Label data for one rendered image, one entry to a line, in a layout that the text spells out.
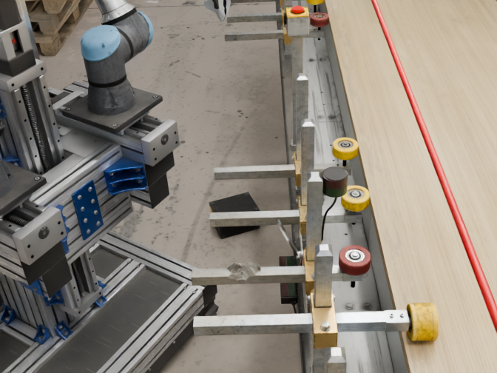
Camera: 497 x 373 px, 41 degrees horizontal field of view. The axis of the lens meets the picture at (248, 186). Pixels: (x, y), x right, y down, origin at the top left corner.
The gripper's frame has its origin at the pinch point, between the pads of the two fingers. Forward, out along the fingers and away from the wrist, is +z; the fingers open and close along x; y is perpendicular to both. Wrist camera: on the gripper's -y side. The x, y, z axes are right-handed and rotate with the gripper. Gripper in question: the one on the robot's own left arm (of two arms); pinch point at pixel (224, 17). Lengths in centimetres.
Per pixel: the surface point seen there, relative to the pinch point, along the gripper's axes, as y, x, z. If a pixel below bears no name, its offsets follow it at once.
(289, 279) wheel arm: -43, 39, 47
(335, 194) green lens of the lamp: -51, 31, 22
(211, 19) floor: 192, -247, 132
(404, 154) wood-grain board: -50, -19, 41
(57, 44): 259, -149, 126
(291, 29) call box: -5.0, -28.7, 14.0
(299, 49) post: -6.5, -31.8, 22.1
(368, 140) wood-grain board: -37, -21, 41
